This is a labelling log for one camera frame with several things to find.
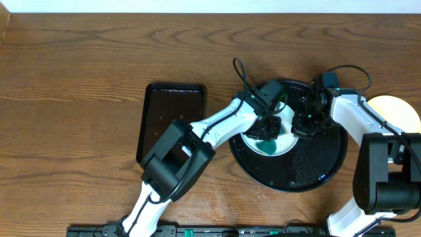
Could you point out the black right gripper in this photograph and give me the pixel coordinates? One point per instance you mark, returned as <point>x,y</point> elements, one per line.
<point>298,128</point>

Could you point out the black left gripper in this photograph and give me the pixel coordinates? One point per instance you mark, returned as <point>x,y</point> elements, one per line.
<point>266,128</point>

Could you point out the green and yellow sponge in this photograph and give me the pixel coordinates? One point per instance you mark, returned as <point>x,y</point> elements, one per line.
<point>267,147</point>

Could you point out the green plate with red smear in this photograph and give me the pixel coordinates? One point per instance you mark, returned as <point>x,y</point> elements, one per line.
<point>286,139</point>

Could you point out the yellow plate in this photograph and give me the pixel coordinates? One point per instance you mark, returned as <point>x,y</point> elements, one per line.
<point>397,112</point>

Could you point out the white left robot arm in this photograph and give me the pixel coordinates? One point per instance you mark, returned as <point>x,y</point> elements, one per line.
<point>178,158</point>

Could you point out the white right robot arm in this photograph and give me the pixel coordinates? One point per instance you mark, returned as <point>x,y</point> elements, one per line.
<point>386,183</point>

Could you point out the round black tray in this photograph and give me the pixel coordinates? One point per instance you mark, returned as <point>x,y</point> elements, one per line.
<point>308,165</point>

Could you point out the black rectangular water tray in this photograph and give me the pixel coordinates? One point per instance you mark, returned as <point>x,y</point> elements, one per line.
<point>163,103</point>

